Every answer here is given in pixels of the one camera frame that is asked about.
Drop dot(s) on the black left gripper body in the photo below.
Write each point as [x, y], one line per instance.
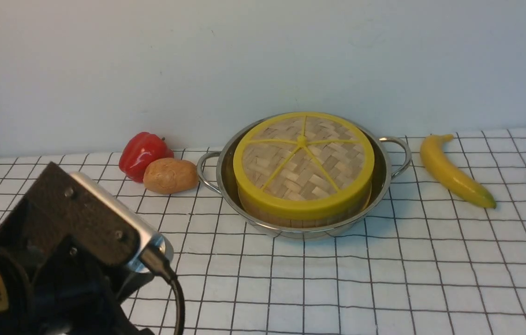
[63, 263]

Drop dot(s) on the bamboo steamer basket yellow rim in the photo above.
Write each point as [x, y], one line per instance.
[306, 213]

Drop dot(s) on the woven bamboo steamer lid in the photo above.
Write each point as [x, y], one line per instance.
[303, 156]

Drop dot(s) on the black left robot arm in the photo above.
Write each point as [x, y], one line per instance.
[63, 263]

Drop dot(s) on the brown potato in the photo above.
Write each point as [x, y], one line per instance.
[170, 176]

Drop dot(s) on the red bell pepper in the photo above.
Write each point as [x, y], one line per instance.
[143, 149]

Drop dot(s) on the checkered white tablecloth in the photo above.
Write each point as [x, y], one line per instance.
[423, 262]

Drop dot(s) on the yellow banana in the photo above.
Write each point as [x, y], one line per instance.
[450, 176]

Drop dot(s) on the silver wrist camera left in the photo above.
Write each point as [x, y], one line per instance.
[147, 235]

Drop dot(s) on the stainless steel two-handled pot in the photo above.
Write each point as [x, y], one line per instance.
[215, 171]

